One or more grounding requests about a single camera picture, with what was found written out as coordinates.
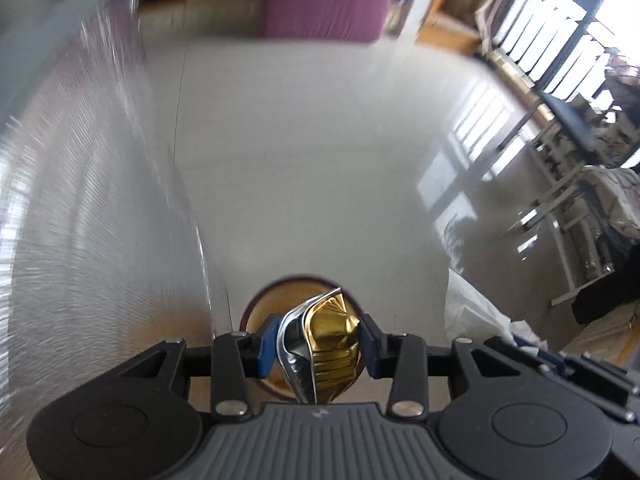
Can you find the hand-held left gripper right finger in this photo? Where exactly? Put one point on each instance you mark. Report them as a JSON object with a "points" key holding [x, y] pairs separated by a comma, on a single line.
{"points": [[372, 357]]}

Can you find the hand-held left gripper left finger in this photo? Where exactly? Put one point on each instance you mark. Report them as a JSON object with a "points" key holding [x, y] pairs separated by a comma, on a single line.
{"points": [[265, 357]]}

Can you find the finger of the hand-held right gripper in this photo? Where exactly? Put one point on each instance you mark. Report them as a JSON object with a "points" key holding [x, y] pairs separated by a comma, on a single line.
{"points": [[590, 375]]}

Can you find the gold foil wrapper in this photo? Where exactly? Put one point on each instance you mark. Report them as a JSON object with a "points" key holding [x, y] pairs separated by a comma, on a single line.
{"points": [[332, 345]]}

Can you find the brown round trash bin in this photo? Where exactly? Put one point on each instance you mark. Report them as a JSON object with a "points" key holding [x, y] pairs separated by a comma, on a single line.
{"points": [[260, 301]]}

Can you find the white tissue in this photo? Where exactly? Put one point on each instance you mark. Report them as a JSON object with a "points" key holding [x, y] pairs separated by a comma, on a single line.
{"points": [[472, 305]]}

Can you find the wooden staircase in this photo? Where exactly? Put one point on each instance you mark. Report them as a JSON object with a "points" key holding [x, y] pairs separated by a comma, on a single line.
{"points": [[440, 10]]}

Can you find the black framed window with railing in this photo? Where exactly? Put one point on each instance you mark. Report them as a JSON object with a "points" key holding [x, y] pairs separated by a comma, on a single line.
{"points": [[565, 20]]}

